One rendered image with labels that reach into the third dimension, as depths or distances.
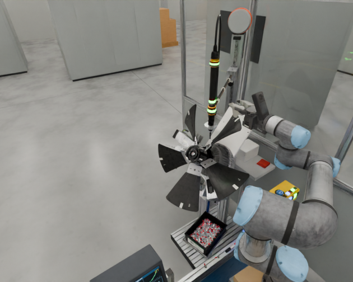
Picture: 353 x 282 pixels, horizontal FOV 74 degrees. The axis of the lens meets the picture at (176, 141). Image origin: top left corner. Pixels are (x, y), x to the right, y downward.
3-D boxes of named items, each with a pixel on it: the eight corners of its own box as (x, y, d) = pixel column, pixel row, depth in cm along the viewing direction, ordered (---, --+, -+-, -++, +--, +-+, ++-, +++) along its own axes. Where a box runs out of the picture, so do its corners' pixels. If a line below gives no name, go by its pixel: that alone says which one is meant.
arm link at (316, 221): (352, 243, 50) (343, 151, 88) (296, 221, 54) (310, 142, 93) (332, 277, 55) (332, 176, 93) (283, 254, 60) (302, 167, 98)
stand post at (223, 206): (218, 228, 243) (229, 135, 177) (224, 234, 237) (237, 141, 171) (215, 230, 241) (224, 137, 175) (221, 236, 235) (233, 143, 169)
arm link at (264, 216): (266, 278, 96) (291, 238, 54) (231, 260, 102) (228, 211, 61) (275, 250, 101) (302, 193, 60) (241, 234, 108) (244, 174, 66)
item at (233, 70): (228, 76, 181) (229, 65, 176) (237, 77, 179) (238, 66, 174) (225, 81, 173) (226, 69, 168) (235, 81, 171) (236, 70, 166)
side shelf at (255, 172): (241, 147, 217) (242, 145, 215) (274, 168, 192) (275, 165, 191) (222, 157, 207) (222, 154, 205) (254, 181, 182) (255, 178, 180)
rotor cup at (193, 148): (199, 145, 163) (187, 140, 154) (216, 149, 153) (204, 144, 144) (192, 165, 162) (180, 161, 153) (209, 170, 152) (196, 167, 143)
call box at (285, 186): (282, 191, 154) (285, 179, 148) (295, 200, 148) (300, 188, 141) (265, 202, 147) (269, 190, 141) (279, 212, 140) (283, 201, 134)
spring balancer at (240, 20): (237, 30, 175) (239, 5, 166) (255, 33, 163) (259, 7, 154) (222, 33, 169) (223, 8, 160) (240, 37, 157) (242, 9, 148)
